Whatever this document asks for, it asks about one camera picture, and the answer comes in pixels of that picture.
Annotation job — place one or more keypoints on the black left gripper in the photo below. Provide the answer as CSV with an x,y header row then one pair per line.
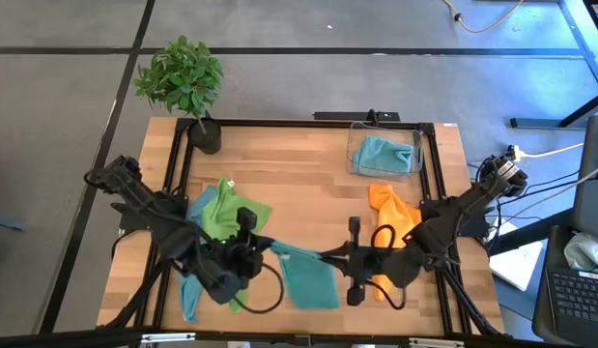
x,y
231,268

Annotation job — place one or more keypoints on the silver metal bracket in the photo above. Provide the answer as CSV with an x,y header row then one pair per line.
x,y
436,343
168,337

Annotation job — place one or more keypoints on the black aluminium table frame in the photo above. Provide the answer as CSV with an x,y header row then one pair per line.
x,y
279,123

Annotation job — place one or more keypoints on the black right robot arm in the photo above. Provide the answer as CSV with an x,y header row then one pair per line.
x,y
453,212

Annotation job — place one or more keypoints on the dark grey floor object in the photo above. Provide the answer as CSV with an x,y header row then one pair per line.
x,y
8,224

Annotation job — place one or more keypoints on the black laptop keyboard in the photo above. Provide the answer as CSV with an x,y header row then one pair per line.
x,y
578,295

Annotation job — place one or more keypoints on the black plant pot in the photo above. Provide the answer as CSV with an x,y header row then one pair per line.
x,y
207,140

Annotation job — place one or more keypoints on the dark teal microfiber towel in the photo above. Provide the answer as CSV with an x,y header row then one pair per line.
x,y
308,280

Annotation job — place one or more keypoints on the grey flat monitor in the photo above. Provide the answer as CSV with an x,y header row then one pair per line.
x,y
593,193

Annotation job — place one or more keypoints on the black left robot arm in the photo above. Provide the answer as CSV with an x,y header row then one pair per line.
x,y
134,193

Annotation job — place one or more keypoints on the pale crumpled cloth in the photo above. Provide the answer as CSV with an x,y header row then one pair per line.
x,y
586,251

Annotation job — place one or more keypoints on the white flat box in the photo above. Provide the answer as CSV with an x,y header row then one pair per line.
x,y
518,266

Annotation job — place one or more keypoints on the green artificial plant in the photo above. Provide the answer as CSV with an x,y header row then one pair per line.
x,y
182,77

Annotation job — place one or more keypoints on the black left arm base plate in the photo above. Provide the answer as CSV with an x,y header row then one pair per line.
x,y
129,223

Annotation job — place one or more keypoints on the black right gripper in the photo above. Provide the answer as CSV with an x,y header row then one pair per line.
x,y
378,266

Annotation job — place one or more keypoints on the green microfiber towel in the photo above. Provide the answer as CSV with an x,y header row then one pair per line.
x,y
221,212

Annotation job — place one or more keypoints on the orange microfiber towel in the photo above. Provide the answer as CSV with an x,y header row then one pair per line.
x,y
392,208

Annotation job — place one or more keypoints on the clear plastic bin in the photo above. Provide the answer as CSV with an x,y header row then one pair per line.
x,y
359,128

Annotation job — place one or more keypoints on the yellow white power plug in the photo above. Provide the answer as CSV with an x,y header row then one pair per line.
x,y
517,153

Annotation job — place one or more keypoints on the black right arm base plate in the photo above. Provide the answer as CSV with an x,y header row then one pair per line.
x,y
477,227

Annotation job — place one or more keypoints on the black bar behind table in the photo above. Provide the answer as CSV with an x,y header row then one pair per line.
x,y
337,116

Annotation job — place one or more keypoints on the small grey crossbeam clamp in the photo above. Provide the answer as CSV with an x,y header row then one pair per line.
x,y
302,339

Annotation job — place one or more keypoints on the black overhead crossbeam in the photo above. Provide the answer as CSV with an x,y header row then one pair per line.
x,y
62,338

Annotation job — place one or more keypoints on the light blue microfiber towel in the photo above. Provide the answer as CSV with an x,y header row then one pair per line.
x,y
190,299
383,157

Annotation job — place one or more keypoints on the black desk frame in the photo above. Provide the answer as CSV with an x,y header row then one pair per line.
x,y
535,123

